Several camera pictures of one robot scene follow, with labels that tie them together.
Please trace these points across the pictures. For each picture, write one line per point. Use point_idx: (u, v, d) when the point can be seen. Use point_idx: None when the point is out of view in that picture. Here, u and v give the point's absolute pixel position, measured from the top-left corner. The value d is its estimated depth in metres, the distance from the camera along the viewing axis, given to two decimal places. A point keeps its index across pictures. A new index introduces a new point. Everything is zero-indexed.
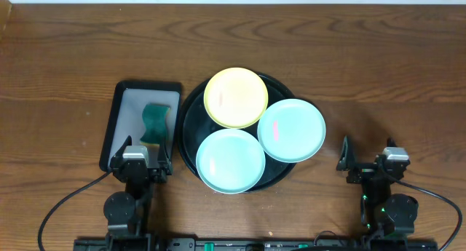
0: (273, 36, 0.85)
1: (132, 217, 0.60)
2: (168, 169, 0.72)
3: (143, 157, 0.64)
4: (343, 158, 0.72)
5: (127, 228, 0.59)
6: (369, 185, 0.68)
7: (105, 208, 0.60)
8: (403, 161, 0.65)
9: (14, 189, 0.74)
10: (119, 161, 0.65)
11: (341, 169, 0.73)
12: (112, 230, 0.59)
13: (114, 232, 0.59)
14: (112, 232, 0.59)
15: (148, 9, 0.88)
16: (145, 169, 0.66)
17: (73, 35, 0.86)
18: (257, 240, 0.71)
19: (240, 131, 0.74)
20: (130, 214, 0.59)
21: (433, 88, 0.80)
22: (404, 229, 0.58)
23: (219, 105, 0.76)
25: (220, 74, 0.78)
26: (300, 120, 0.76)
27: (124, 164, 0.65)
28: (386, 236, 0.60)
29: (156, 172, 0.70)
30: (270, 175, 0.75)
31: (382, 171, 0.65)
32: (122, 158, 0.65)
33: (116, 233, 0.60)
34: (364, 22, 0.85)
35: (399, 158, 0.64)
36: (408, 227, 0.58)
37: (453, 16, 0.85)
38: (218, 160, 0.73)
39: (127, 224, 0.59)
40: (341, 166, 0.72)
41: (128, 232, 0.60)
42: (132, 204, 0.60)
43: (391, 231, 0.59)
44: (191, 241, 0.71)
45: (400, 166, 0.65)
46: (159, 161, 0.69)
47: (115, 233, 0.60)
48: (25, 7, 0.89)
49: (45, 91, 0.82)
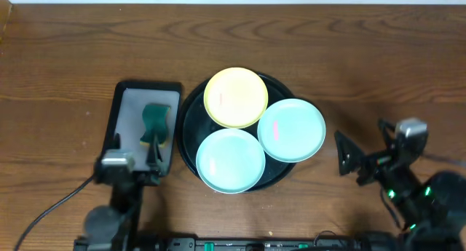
0: (273, 36, 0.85)
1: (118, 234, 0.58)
2: (157, 172, 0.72)
3: (124, 164, 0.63)
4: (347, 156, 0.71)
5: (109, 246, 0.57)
6: (392, 174, 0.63)
7: (87, 222, 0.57)
8: (422, 134, 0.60)
9: (13, 188, 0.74)
10: (101, 167, 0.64)
11: (349, 169, 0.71)
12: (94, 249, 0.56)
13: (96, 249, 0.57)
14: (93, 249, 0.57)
15: (148, 9, 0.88)
16: (128, 176, 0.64)
17: (73, 35, 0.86)
18: (257, 239, 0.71)
19: (240, 131, 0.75)
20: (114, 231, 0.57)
21: (433, 88, 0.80)
22: (458, 216, 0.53)
23: (219, 105, 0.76)
25: (220, 74, 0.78)
26: (300, 120, 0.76)
27: (105, 170, 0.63)
28: (434, 229, 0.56)
29: (143, 177, 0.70)
30: (270, 174, 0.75)
31: (405, 150, 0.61)
32: (103, 165, 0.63)
33: None
34: (364, 22, 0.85)
35: (418, 130, 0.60)
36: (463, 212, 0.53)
37: (452, 16, 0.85)
38: (218, 160, 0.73)
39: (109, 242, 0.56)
40: (349, 164, 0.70)
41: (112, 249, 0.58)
42: (115, 222, 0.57)
43: (443, 218, 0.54)
44: (191, 241, 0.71)
45: (422, 140, 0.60)
46: (148, 164, 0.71)
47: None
48: (26, 7, 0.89)
49: (45, 91, 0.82)
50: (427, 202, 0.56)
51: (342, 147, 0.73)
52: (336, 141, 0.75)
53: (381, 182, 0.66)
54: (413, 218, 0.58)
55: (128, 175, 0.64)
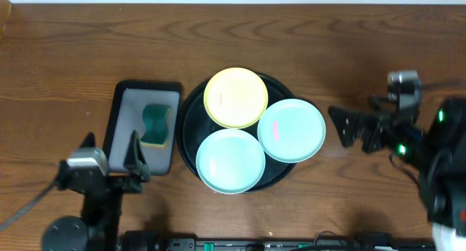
0: (273, 35, 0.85)
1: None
2: (139, 176, 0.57)
3: (92, 164, 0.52)
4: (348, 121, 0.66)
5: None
6: (395, 129, 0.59)
7: (48, 239, 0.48)
8: (416, 82, 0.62)
9: (13, 189, 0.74)
10: (65, 170, 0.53)
11: (354, 132, 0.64)
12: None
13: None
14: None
15: (148, 9, 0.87)
16: (100, 180, 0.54)
17: (73, 34, 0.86)
18: (257, 240, 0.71)
19: (240, 131, 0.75)
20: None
21: (434, 88, 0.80)
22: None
23: (219, 105, 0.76)
25: (220, 74, 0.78)
26: (299, 120, 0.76)
27: (71, 174, 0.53)
28: (456, 156, 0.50)
29: (120, 183, 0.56)
30: (270, 175, 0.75)
31: (400, 94, 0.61)
32: (68, 166, 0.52)
33: None
34: (364, 22, 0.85)
35: (411, 78, 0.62)
36: None
37: (453, 16, 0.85)
38: (218, 159, 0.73)
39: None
40: (352, 125, 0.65)
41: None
42: (79, 236, 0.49)
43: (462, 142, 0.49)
44: (191, 242, 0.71)
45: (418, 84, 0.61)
46: (127, 166, 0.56)
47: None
48: (26, 7, 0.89)
49: (45, 91, 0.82)
50: (444, 130, 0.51)
51: (341, 115, 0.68)
52: (333, 116, 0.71)
53: (387, 142, 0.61)
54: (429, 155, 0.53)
55: (99, 178, 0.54)
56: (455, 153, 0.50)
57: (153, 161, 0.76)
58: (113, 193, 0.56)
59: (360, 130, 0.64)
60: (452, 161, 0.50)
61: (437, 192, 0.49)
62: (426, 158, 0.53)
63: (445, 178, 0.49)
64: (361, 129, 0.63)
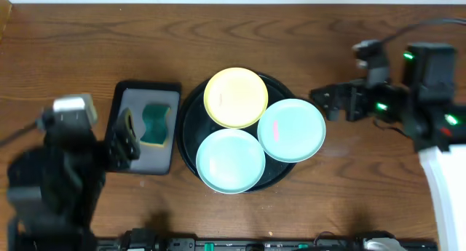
0: (273, 36, 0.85)
1: (49, 190, 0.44)
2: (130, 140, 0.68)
3: (79, 108, 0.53)
4: (327, 94, 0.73)
5: (41, 205, 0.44)
6: (371, 93, 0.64)
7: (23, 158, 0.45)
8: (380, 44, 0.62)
9: None
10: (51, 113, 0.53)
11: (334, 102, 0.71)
12: (16, 201, 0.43)
13: (24, 214, 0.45)
14: (18, 207, 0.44)
15: (148, 9, 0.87)
16: (84, 124, 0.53)
17: (73, 34, 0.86)
18: (258, 240, 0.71)
19: (240, 131, 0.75)
20: (45, 175, 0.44)
21: None
22: (438, 70, 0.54)
23: (219, 105, 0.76)
25: (220, 74, 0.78)
26: (300, 120, 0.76)
27: (55, 116, 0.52)
28: (429, 92, 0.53)
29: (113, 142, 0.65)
30: (270, 174, 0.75)
31: (370, 58, 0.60)
32: (53, 110, 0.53)
33: (20, 204, 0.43)
34: (364, 22, 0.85)
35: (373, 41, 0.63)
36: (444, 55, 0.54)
37: (453, 16, 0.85)
38: (218, 159, 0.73)
39: (37, 193, 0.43)
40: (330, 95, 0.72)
41: (44, 214, 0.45)
42: (54, 161, 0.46)
43: (423, 72, 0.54)
44: (191, 241, 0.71)
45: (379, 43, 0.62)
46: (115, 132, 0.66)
47: (25, 215, 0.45)
48: (26, 7, 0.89)
49: (45, 91, 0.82)
50: (413, 70, 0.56)
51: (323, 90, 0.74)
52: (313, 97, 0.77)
53: (368, 108, 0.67)
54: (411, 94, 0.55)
55: (83, 124, 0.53)
56: (423, 84, 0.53)
57: (153, 162, 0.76)
58: (97, 155, 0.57)
59: (340, 99, 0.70)
60: (420, 89, 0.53)
61: (419, 120, 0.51)
62: (399, 103, 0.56)
63: (426, 108, 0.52)
64: (340, 100, 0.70)
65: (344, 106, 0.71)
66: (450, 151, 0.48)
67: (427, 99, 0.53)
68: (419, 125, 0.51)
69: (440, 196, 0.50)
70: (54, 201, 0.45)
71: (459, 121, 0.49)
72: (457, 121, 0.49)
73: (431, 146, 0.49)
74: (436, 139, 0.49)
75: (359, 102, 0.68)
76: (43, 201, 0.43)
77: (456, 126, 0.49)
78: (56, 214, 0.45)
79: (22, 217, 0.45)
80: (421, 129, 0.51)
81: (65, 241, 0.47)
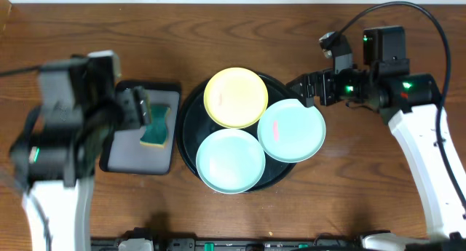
0: (273, 36, 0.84)
1: (77, 83, 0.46)
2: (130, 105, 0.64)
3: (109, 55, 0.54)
4: (300, 84, 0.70)
5: (67, 84, 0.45)
6: (338, 79, 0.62)
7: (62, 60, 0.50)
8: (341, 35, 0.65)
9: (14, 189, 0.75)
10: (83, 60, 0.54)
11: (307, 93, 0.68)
12: (46, 78, 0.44)
13: (48, 96, 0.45)
14: (44, 86, 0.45)
15: (148, 9, 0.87)
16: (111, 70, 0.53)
17: (73, 34, 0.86)
18: (257, 240, 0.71)
19: (240, 131, 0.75)
20: (76, 68, 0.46)
21: None
22: (392, 44, 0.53)
23: (219, 105, 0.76)
25: (221, 73, 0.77)
26: (299, 119, 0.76)
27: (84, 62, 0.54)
28: (387, 62, 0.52)
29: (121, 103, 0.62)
30: (270, 175, 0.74)
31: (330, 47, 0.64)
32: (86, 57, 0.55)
33: (47, 84, 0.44)
34: (365, 22, 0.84)
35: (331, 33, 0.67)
36: (397, 30, 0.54)
37: (454, 16, 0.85)
38: (218, 159, 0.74)
39: (68, 73, 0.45)
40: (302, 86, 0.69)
41: (65, 100, 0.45)
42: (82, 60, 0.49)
43: (378, 49, 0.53)
44: (191, 241, 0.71)
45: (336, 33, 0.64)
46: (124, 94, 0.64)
47: (48, 97, 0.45)
48: (25, 7, 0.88)
49: None
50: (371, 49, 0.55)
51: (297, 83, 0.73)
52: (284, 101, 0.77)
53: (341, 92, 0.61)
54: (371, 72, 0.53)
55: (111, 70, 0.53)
56: (381, 58, 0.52)
57: (153, 161, 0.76)
58: (117, 106, 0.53)
59: (312, 89, 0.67)
60: (377, 65, 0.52)
61: (378, 89, 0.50)
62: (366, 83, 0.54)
63: (382, 78, 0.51)
64: (312, 89, 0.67)
65: (317, 94, 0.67)
66: (411, 111, 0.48)
67: (385, 71, 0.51)
68: (381, 96, 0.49)
69: (411, 153, 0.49)
70: (77, 97, 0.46)
71: (413, 86, 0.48)
72: (411, 82, 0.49)
73: (395, 112, 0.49)
74: (395, 103, 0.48)
75: (330, 89, 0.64)
76: (70, 81, 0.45)
77: (413, 90, 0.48)
78: (76, 106, 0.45)
79: (43, 108, 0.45)
80: (384, 100, 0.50)
81: (60, 141, 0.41)
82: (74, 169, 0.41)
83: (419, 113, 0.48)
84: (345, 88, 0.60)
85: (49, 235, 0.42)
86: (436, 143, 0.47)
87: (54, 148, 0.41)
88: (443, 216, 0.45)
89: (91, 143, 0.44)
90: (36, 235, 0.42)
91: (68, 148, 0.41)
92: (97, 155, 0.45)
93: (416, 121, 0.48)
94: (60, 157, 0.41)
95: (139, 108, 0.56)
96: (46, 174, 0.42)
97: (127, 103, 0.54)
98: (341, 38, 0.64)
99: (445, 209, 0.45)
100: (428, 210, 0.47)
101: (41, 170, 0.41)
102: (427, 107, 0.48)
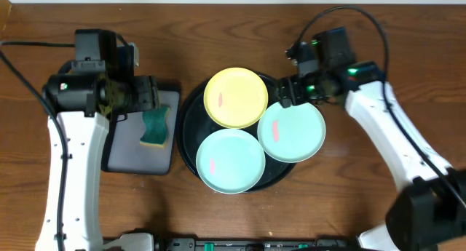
0: (273, 36, 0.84)
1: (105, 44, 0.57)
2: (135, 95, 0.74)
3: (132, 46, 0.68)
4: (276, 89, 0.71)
5: (97, 44, 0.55)
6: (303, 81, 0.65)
7: None
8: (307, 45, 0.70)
9: (14, 188, 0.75)
10: None
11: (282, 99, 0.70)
12: (81, 36, 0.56)
13: (81, 50, 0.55)
14: (79, 44, 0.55)
15: (148, 9, 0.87)
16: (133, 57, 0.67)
17: (73, 35, 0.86)
18: (257, 240, 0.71)
19: (240, 131, 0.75)
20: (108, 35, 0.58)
21: (434, 89, 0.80)
22: (338, 44, 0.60)
23: (218, 105, 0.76)
25: (221, 73, 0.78)
26: (298, 119, 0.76)
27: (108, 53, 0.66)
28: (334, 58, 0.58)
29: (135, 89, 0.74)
30: (270, 175, 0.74)
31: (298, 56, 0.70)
32: None
33: (81, 43, 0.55)
34: (365, 22, 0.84)
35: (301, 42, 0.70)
36: (338, 32, 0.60)
37: (454, 15, 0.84)
38: (217, 158, 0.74)
39: (99, 36, 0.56)
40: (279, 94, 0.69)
41: (94, 54, 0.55)
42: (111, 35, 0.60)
43: (326, 49, 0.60)
44: (191, 241, 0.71)
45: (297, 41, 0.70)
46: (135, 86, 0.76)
47: (81, 52, 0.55)
48: (25, 7, 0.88)
49: None
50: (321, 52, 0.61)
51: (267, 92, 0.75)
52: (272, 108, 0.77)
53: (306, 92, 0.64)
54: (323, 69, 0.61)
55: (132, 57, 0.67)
56: (330, 56, 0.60)
57: (153, 161, 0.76)
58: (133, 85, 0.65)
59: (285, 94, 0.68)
60: (328, 63, 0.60)
61: (330, 79, 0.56)
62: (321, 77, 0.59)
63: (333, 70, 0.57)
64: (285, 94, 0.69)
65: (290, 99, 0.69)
66: (360, 89, 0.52)
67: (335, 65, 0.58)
68: (333, 83, 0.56)
69: (370, 126, 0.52)
70: (103, 55, 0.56)
71: (358, 70, 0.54)
72: (357, 68, 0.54)
73: (347, 94, 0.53)
74: (346, 87, 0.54)
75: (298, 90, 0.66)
76: (100, 40, 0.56)
77: (359, 73, 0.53)
78: (101, 60, 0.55)
79: (75, 61, 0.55)
80: (336, 88, 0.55)
81: (86, 79, 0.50)
82: (95, 102, 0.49)
83: (368, 90, 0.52)
84: (307, 87, 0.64)
85: (66, 156, 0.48)
86: (386, 110, 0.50)
87: (79, 84, 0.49)
88: (404, 166, 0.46)
89: (109, 89, 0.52)
90: (55, 156, 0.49)
91: (92, 86, 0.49)
92: (112, 103, 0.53)
93: (367, 95, 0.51)
94: (84, 90, 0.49)
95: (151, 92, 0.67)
96: (71, 105, 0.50)
97: (141, 84, 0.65)
98: (303, 47, 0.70)
99: (406, 161, 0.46)
100: (394, 172, 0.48)
101: (67, 102, 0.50)
102: (373, 84, 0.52)
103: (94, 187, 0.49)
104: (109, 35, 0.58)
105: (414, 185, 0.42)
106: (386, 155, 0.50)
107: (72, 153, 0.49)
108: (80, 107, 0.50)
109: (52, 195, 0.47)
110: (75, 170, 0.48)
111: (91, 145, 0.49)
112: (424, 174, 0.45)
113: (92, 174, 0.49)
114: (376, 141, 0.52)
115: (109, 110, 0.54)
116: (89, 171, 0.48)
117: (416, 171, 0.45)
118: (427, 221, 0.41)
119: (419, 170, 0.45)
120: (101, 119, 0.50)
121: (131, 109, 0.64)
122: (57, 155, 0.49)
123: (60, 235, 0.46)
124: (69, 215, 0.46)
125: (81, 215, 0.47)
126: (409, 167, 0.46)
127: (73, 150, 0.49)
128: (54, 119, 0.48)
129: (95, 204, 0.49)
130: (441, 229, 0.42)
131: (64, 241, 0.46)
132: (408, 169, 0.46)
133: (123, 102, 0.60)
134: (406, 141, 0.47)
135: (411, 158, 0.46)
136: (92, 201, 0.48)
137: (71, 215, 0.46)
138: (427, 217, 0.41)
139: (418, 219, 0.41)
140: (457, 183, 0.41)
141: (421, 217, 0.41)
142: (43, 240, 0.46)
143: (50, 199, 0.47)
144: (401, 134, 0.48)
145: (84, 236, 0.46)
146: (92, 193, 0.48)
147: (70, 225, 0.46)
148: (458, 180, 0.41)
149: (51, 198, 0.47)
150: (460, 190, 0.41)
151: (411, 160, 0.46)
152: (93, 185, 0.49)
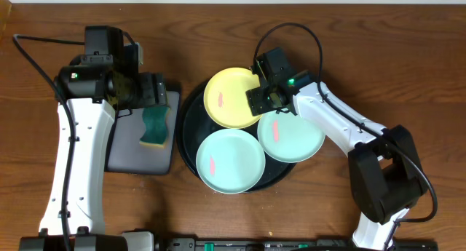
0: (272, 35, 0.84)
1: (115, 40, 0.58)
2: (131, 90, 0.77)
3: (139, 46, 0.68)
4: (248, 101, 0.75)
5: (106, 41, 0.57)
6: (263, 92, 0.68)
7: None
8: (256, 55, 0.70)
9: (14, 188, 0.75)
10: None
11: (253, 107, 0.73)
12: (91, 33, 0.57)
13: (90, 44, 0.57)
14: (89, 38, 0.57)
15: (148, 9, 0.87)
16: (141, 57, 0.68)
17: (72, 34, 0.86)
18: (257, 240, 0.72)
19: (239, 131, 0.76)
20: (117, 32, 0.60)
21: (434, 89, 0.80)
22: (278, 60, 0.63)
23: (218, 105, 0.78)
25: (221, 74, 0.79)
26: (297, 121, 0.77)
27: None
28: (277, 76, 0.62)
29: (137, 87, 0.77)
30: (270, 175, 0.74)
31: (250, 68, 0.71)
32: None
33: (93, 40, 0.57)
34: (365, 22, 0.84)
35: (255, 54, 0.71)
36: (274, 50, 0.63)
37: (453, 15, 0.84)
38: (217, 158, 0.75)
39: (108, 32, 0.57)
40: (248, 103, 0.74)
41: (103, 49, 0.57)
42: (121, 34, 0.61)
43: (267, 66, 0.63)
44: (191, 242, 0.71)
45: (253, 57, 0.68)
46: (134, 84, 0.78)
47: (90, 46, 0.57)
48: (25, 7, 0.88)
49: (45, 91, 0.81)
50: (266, 70, 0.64)
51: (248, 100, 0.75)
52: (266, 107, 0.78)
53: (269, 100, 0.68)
54: (271, 84, 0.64)
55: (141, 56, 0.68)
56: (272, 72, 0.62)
57: (153, 161, 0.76)
58: (139, 84, 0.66)
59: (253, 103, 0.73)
60: (271, 79, 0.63)
61: (277, 92, 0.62)
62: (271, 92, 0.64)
63: (279, 85, 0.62)
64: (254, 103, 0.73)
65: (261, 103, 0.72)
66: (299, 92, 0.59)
67: (279, 79, 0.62)
68: (279, 97, 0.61)
69: (314, 118, 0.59)
70: (111, 51, 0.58)
71: (294, 80, 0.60)
72: (295, 78, 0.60)
73: (292, 99, 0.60)
74: (290, 96, 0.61)
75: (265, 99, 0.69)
76: (109, 36, 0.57)
77: (296, 82, 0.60)
78: (110, 54, 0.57)
79: (84, 55, 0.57)
80: (284, 100, 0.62)
81: (95, 71, 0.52)
82: (103, 91, 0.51)
83: (306, 90, 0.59)
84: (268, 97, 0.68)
85: (73, 137, 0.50)
86: (322, 100, 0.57)
87: (89, 74, 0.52)
88: (346, 139, 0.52)
89: (117, 81, 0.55)
90: (63, 140, 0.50)
91: (101, 76, 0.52)
92: (119, 95, 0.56)
93: (306, 93, 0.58)
94: (93, 80, 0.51)
95: (156, 89, 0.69)
96: (82, 94, 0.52)
97: (145, 81, 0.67)
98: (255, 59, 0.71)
99: (346, 134, 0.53)
100: (342, 148, 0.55)
101: (78, 90, 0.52)
102: (310, 86, 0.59)
103: (98, 167, 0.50)
104: (119, 32, 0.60)
105: (356, 149, 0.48)
106: (334, 137, 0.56)
107: (79, 136, 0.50)
108: (89, 95, 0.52)
109: (57, 177, 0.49)
110: (81, 151, 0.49)
111: (97, 130, 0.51)
112: (363, 140, 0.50)
113: (97, 156, 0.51)
114: (325, 130, 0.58)
115: (115, 102, 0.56)
116: (95, 153, 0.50)
117: (355, 139, 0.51)
118: (379, 180, 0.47)
119: (358, 138, 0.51)
120: (108, 107, 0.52)
121: (137, 105, 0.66)
122: (63, 138, 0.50)
123: (64, 212, 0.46)
124: (73, 193, 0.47)
125: (85, 195, 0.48)
126: (350, 137, 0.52)
127: (81, 133, 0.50)
128: (64, 104, 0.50)
129: (98, 185, 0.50)
130: (397, 189, 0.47)
131: (68, 219, 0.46)
132: (349, 140, 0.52)
133: (130, 97, 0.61)
134: (343, 118, 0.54)
135: (349, 131, 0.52)
136: (95, 182, 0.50)
137: (72, 191, 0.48)
138: (377, 176, 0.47)
139: (368, 178, 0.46)
140: (395, 140, 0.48)
141: (370, 176, 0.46)
142: (46, 219, 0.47)
143: (56, 180, 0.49)
144: (339, 115, 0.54)
145: (86, 214, 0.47)
146: (96, 174, 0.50)
147: (73, 203, 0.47)
148: (394, 138, 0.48)
149: (55, 180, 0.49)
150: (397, 146, 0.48)
151: (350, 132, 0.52)
152: (97, 170, 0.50)
